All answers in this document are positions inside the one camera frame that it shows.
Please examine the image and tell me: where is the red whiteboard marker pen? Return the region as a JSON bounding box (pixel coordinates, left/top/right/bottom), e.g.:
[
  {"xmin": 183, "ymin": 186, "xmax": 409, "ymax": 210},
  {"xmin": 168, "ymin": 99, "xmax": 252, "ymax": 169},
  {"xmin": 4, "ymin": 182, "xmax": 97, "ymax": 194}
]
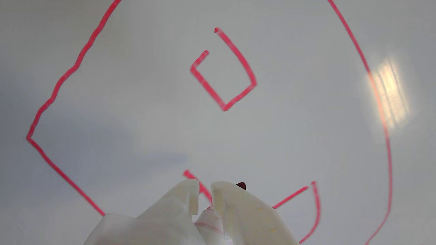
[{"xmin": 192, "ymin": 182, "xmax": 247, "ymax": 245}]

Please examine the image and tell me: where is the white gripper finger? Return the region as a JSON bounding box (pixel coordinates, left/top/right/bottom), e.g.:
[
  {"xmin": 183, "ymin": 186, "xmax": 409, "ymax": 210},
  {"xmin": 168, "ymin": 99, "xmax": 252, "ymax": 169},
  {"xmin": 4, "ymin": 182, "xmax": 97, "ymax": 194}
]
[
  {"xmin": 211, "ymin": 181, "xmax": 301, "ymax": 245},
  {"xmin": 83, "ymin": 179, "xmax": 205, "ymax": 245}
]

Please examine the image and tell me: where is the large white whiteboard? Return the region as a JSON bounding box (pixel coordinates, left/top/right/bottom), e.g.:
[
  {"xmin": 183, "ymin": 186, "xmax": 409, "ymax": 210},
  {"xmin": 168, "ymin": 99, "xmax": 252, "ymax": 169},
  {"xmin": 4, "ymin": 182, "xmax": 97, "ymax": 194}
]
[{"xmin": 0, "ymin": 0, "xmax": 436, "ymax": 245}]

